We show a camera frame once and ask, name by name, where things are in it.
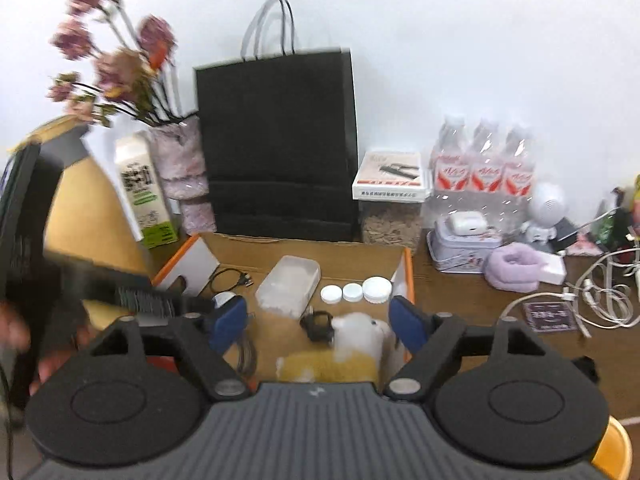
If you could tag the yellow bear mug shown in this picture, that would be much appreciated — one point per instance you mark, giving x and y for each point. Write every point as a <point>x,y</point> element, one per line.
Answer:
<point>615,450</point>

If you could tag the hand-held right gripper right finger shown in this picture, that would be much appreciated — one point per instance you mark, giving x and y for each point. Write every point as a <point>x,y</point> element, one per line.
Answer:
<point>407,324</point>

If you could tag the small black object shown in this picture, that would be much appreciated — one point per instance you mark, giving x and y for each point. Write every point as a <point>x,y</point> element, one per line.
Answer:
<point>586,370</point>

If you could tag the white card insert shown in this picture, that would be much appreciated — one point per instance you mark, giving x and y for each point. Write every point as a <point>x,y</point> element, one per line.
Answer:
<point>192,265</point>

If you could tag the white stapler box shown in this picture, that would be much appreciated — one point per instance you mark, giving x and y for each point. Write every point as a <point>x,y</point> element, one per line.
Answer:
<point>390,187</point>

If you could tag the small white box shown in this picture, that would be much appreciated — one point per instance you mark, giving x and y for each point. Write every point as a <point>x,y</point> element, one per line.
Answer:
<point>552,267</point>

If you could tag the small white lid middle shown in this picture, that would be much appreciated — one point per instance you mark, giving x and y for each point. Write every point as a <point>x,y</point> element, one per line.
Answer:
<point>352,292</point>

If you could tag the clear plastic cotton swab box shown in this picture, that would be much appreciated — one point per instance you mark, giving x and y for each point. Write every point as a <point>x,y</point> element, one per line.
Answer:
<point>287,285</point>

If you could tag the colourful snack packet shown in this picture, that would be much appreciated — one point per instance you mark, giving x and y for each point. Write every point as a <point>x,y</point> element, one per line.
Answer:
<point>612,230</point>

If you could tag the black power adapter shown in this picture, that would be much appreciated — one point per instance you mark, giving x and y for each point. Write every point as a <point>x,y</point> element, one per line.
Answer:
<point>567,234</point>

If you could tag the white and yellow plush toy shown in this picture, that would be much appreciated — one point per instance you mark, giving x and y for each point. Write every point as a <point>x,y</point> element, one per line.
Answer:
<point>360,335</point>

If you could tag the black paper bag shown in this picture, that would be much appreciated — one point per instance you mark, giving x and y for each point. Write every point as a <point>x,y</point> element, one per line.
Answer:
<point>275,150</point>

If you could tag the dried pink roses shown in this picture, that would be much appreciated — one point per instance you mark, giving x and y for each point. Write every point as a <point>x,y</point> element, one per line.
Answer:
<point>120,67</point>

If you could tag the dark printed card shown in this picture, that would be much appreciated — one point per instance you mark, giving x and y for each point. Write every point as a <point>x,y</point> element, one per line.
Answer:
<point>550,316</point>

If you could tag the white and green milk carton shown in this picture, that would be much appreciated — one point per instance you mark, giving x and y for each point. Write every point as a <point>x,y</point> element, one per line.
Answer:
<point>145,195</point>

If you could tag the small white lid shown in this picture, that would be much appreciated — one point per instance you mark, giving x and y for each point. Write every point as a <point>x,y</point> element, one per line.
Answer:
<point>331,294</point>
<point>352,292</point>

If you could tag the larger white lid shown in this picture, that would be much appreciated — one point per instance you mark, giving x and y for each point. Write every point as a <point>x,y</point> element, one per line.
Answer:
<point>376,290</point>

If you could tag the yellow thermos jug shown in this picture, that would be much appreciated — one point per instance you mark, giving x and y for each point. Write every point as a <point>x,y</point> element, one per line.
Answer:
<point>82,220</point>

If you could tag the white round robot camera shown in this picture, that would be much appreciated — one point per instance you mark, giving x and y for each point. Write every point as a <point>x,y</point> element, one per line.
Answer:
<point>545,205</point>

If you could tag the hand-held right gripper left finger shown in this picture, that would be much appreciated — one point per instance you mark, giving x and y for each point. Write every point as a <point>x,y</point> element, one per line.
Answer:
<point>230,322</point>

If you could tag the black hairbrush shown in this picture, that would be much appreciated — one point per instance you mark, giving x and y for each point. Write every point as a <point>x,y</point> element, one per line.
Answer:
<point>150,302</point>

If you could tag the purple rolled towel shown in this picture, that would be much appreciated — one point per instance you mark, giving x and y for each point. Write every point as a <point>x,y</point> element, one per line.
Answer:
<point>505,270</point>

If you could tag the clear container of wood chips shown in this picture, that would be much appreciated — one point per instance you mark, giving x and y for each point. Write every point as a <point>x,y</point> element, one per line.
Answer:
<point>390,225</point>

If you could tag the clear water bottle red label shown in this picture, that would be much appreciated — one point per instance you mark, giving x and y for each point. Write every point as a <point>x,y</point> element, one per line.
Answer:
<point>517,172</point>
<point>450,165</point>
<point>486,167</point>

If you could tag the pink mottled vase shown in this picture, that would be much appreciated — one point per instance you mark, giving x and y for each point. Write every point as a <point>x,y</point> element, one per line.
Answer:
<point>177,160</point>

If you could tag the white patterned tin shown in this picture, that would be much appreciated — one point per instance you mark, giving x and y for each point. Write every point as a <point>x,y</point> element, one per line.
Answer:
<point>455,252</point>

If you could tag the person's left hand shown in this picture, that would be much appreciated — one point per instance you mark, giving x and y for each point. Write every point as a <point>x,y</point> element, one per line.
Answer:
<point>60,360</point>

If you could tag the small white lid left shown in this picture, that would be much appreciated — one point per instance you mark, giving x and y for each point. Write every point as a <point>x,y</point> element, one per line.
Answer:
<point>331,294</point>

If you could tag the red cardboard box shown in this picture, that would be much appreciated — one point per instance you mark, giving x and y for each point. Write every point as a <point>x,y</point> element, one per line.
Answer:
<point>350,260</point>

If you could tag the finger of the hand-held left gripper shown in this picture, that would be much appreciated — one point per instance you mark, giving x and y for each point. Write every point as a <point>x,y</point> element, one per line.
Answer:
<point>90,277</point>

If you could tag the white earbuds case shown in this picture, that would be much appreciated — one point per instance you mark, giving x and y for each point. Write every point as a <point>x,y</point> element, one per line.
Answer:
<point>465,224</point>

